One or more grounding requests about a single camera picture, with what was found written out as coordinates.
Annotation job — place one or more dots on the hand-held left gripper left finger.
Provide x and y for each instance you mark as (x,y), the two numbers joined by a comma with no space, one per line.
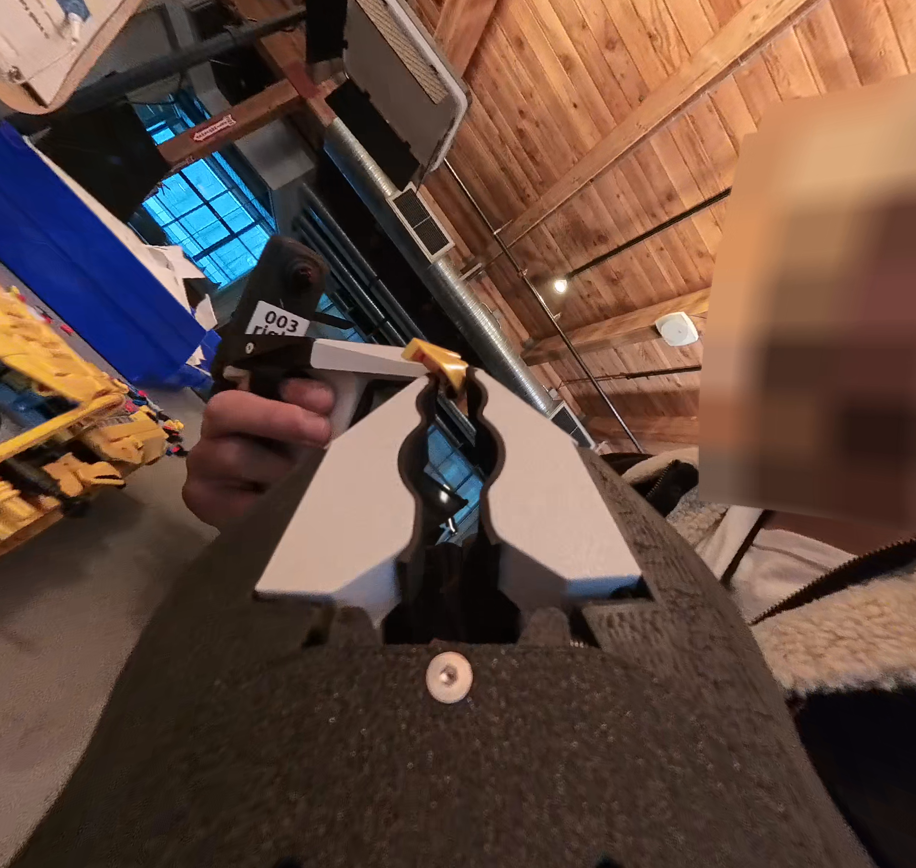
(336,524)

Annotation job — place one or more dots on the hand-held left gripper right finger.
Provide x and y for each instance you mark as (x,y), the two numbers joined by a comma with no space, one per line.
(565,517)

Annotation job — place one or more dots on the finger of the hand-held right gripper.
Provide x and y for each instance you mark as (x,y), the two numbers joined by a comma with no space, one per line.
(358,360)

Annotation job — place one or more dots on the yellow panel with red pins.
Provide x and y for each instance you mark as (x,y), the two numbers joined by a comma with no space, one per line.
(444,363)

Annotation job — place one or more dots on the grey desk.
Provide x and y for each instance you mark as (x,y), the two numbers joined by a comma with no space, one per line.
(71,632)

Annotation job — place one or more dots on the person's right hand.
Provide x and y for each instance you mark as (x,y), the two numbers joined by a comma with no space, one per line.
(243,453)

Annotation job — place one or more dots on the white vent grille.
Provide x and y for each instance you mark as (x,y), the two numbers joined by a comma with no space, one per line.
(422,224)
(572,425)

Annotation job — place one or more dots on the paned window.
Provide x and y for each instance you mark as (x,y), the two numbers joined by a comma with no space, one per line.
(207,216)

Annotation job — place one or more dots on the glass partition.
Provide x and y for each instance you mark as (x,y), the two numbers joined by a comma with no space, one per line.
(454,467)

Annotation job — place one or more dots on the brown wooden beam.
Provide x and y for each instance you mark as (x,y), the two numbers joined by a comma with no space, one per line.
(250,113)

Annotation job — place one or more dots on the pile of small colourful pins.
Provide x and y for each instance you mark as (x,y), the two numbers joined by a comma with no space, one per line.
(161,417)

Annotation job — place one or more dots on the blue plastic bin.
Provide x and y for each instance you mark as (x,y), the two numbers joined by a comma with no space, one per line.
(86,259)

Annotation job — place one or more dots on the person's white shirt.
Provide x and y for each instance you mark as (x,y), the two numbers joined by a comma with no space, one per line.
(773,560)

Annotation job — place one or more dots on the white round ceiling device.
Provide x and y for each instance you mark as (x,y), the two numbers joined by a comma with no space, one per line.
(676,329)

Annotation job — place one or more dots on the grey ceiling heater unit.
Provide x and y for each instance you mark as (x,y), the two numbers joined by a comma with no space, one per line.
(401,66)

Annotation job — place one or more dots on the yellow brick car model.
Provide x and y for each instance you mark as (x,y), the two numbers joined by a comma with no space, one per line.
(57,417)

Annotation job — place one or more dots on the person's fleece-lined dark jacket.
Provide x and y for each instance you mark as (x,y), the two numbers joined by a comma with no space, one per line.
(823,632)

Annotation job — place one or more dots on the printed instruction sheet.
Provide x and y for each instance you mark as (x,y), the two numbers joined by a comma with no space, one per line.
(57,9)

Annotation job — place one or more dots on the person's dark trousers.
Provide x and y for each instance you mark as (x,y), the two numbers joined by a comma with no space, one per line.
(866,775)

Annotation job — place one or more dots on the silver ventilation duct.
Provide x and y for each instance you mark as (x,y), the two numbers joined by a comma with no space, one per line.
(472,324)

